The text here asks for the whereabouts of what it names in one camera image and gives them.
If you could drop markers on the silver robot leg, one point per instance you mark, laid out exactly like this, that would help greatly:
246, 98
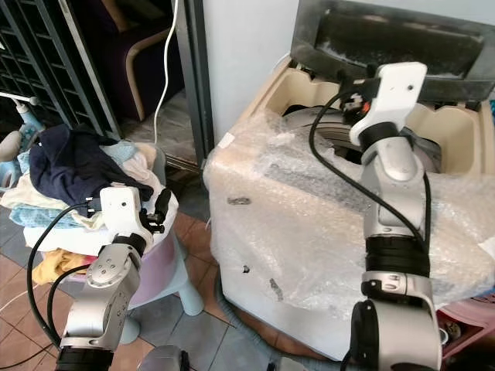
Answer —
161, 359

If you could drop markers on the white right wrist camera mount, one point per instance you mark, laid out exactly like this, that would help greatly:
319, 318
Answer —
394, 97

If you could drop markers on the beige top-load washing machine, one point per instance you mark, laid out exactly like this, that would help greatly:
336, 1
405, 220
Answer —
247, 255

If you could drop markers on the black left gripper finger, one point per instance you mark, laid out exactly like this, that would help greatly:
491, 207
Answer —
165, 205

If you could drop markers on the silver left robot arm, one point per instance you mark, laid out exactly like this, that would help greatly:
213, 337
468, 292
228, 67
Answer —
94, 317

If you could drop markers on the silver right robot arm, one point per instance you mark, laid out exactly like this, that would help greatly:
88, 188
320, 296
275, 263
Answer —
392, 185

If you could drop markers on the white paper tag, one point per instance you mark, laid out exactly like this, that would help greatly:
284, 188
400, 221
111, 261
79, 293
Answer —
226, 141

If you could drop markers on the grey washer drum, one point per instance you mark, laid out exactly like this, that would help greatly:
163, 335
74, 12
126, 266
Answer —
317, 124

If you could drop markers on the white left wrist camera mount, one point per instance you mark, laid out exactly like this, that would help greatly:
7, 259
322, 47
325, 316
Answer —
121, 207

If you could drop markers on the pink plastic basket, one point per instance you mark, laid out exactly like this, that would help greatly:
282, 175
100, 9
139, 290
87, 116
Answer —
468, 325

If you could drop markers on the clear bubble wrap sheet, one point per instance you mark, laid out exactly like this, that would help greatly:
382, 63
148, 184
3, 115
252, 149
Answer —
302, 224

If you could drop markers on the light blue towel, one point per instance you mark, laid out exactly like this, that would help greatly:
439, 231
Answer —
39, 216

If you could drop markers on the navy blue garment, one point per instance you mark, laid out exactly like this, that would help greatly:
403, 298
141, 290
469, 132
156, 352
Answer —
73, 166

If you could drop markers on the light blue child scooter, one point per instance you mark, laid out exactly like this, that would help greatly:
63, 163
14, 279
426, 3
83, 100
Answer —
15, 147

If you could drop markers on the yellow cloth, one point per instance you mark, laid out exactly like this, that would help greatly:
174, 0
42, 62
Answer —
58, 264

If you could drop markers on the light blue plastic stool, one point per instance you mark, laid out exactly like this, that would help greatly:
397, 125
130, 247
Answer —
189, 286

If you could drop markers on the pink laundry tub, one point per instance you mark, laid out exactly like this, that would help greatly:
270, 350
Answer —
158, 270

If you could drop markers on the black metal lattice gate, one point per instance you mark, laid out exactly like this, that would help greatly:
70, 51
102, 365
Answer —
39, 54

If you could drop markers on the grey washing machine lid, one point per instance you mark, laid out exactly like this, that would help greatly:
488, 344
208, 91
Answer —
379, 35

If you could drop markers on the dark purple armchair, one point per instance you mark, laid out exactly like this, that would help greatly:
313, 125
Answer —
147, 46

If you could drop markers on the dark grey door frame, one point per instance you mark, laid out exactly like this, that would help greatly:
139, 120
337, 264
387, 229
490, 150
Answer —
193, 93

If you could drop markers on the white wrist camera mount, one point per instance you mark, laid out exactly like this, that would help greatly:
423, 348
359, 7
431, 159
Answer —
394, 97
121, 207

